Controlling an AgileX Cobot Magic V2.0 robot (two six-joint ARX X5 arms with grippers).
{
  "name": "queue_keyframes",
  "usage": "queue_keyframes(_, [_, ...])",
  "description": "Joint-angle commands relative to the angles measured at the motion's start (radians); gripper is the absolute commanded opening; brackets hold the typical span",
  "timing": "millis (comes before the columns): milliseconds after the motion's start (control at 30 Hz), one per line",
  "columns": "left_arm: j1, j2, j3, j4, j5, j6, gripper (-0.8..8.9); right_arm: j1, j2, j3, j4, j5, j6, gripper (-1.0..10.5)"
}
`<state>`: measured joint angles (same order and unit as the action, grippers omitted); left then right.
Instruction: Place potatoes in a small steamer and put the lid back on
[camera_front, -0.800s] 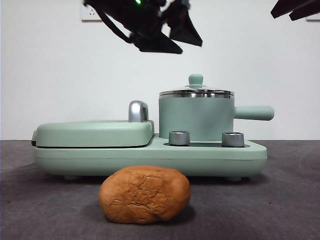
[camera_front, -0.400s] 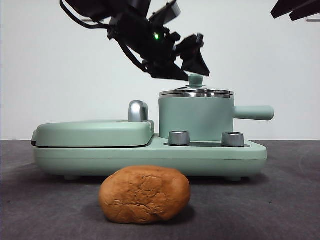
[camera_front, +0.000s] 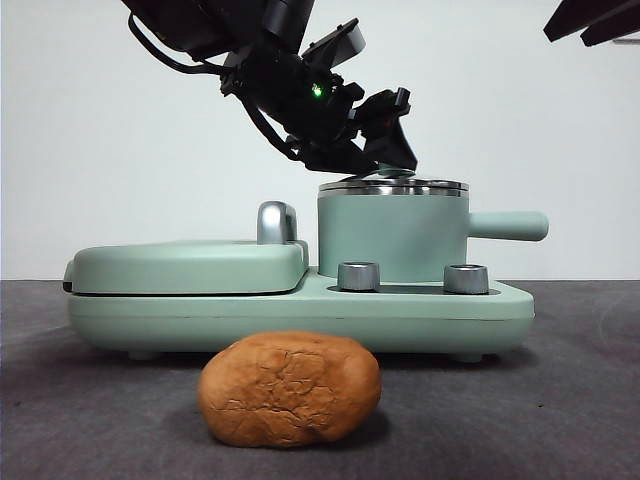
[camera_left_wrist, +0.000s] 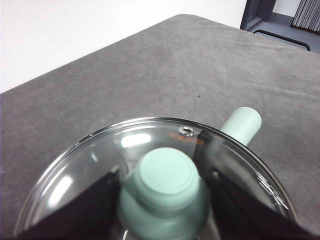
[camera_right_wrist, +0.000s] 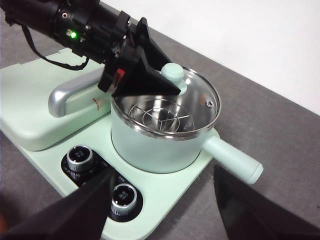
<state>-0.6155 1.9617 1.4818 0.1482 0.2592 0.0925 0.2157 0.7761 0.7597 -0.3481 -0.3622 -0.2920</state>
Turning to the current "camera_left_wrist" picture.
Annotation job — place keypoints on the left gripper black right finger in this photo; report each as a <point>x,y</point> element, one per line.
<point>250,220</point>

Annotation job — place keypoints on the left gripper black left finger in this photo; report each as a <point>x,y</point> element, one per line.
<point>82,215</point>

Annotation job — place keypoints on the glass lid with green knob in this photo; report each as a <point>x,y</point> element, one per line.
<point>165,175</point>

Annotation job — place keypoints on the black metal bar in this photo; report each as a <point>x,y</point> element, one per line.
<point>282,37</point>

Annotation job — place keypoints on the grey ribbed panel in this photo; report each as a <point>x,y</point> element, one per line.
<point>307,13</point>

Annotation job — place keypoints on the dark grey cabinet frame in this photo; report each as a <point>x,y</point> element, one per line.
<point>257,12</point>

